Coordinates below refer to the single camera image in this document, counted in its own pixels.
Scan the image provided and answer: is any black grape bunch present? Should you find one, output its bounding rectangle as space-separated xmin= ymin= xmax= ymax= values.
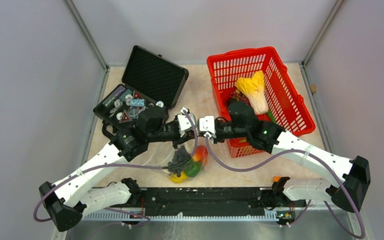
xmin=167 ymin=145 xmax=191 ymax=174

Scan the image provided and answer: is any clear zip top bag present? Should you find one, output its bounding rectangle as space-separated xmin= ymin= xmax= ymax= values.
xmin=142 ymin=140 xmax=209 ymax=184

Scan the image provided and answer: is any red tomato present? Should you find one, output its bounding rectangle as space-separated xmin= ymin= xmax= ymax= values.
xmin=192 ymin=145 xmax=209 ymax=166

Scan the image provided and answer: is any green bell pepper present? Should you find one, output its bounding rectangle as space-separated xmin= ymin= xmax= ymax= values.
xmin=183 ymin=159 xmax=202 ymax=178

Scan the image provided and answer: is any yellow lemon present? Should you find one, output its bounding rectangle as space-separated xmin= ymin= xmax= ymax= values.
xmin=169 ymin=171 xmax=189 ymax=184

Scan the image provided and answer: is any napa cabbage toy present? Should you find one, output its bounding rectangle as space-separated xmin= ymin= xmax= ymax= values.
xmin=235 ymin=70 xmax=269 ymax=115

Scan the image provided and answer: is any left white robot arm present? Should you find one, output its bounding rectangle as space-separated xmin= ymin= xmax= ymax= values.
xmin=38 ymin=106 xmax=198 ymax=232

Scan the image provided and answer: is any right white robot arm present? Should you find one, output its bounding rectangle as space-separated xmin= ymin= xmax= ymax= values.
xmin=204 ymin=101 xmax=371 ymax=213

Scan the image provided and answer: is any purple grape bunch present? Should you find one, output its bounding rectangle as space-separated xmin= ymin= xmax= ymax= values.
xmin=228 ymin=89 xmax=250 ymax=105

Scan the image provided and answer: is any black poker chip case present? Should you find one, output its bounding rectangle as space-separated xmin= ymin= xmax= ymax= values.
xmin=93 ymin=45 xmax=189 ymax=139

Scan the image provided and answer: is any red plastic basket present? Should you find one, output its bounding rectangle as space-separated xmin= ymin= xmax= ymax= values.
xmin=206 ymin=46 xmax=316 ymax=159

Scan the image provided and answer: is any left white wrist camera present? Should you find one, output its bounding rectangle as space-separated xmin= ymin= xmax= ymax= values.
xmin=176 ymin=107 xmax=197 ymax=137

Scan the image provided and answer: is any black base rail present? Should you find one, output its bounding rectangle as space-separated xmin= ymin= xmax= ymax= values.
xmin=120 ymin=187 xmax=307 ymax=222

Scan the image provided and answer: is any orange handled tool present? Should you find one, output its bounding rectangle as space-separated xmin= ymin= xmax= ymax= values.
xmin=273 ymin=176 xmax=282 ymax=183

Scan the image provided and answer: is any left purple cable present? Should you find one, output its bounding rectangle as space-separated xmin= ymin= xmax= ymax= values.
xmin=33 ymin=110 xmax=200 ymax=223

